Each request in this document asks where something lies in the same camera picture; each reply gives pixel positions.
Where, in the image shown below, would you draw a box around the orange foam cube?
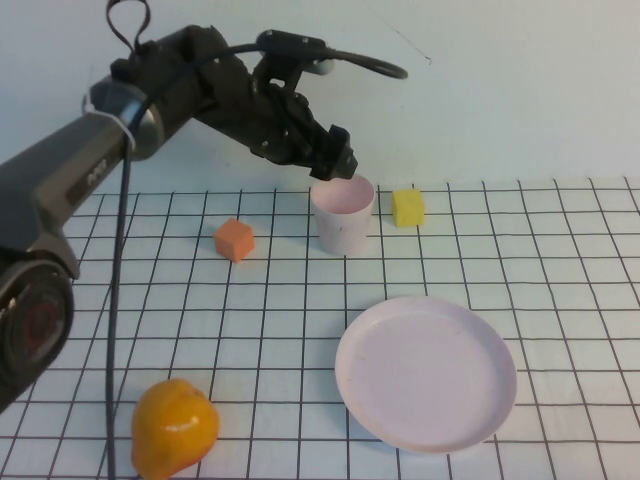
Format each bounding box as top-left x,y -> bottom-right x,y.
213,217 -> 256,264

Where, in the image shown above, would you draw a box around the pale pink cup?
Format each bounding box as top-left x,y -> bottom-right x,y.
309,174 -> 377,257

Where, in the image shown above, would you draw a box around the pale pink plate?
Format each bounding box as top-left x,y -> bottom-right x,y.
334,295 -> 519,455

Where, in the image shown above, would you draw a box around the black camera cable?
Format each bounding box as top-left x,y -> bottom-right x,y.
103,42 -> 410,480

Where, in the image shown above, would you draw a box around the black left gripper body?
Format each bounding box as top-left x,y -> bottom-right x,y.
233,74 -> 332,171

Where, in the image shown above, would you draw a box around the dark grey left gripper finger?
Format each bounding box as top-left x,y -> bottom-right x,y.
307,144 -> 351,182
325,124 -> 359,174

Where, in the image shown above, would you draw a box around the white zip tie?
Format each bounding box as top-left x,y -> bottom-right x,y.
81,92 -> 138,151

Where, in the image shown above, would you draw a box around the orange yellow mango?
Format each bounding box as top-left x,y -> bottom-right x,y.
130,378 -> 221,480

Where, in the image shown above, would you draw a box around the white black-grid tablecloth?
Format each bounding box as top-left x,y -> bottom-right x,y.
0,177 -> 640,480

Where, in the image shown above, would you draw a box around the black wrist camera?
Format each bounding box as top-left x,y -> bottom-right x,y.
252,29 -> 334,94

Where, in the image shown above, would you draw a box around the yellow foam cube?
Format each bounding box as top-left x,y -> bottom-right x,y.
391,188 -> 427,229

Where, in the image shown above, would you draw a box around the brown looped cable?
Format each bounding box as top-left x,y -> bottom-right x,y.
106,0 -> 154,52

